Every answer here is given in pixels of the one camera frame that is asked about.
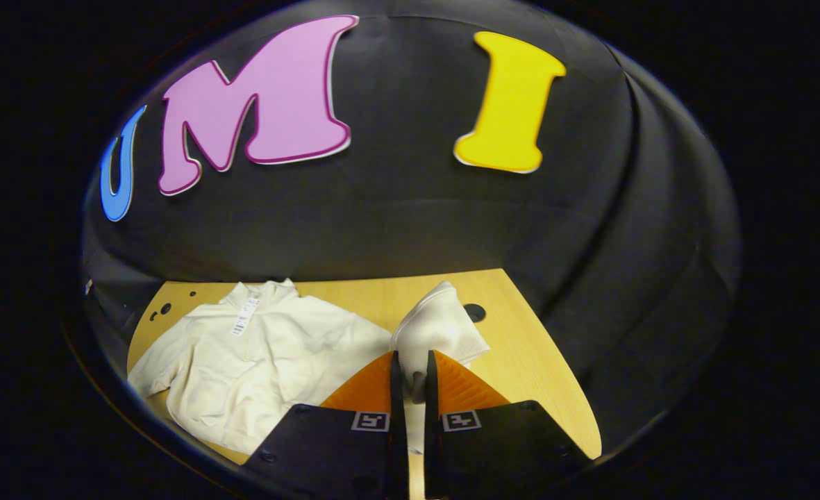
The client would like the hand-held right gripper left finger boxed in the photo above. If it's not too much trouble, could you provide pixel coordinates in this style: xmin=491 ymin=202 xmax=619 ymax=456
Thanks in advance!
xmin=240 ymin=351 xmax=410 ymax=500

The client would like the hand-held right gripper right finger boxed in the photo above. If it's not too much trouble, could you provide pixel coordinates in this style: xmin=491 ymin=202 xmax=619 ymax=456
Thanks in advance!
xmin=424 ymin=349 xmax=594 ymax=500

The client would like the white garment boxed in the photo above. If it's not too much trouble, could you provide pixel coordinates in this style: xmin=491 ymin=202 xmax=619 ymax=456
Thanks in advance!
xmin=126 ymin=279 xmax=491 ymax=456

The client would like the black backdrop cloth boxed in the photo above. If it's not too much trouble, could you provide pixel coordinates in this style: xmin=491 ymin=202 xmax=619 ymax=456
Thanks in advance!
xmin=80 ymin=0 xmax=742 ymax=459

